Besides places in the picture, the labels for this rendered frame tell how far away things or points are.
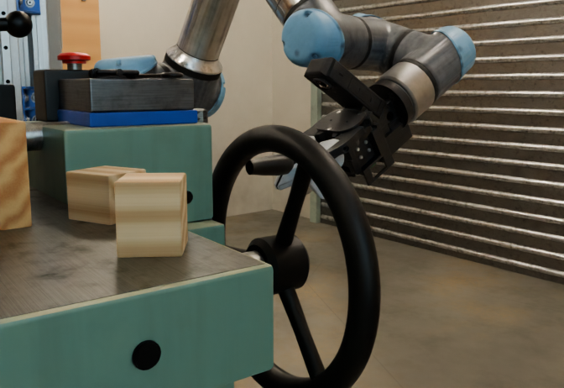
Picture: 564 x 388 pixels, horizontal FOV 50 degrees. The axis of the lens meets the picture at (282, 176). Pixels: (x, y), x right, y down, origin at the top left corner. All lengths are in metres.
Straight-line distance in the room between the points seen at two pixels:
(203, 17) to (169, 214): 0.86
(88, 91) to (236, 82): 4.10
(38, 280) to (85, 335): 0.05
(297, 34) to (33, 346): 0.60
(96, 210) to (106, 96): 0.13
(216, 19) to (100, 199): 0.78
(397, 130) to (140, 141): 0.40
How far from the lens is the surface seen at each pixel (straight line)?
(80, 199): 0.44
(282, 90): 4.71
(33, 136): 0.56
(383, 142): 0.78
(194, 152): 0.55
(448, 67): 0.86
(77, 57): 0.60
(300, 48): 0.80
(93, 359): 0.29
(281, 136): 0.59
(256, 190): 4.78
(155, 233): 0.34
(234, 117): 4.60
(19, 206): 0.44
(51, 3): 1.57
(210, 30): 1.18
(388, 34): 0.90
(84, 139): 0.51
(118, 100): 0.53
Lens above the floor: 0.99
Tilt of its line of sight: 9 degrees down
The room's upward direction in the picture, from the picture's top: straight up
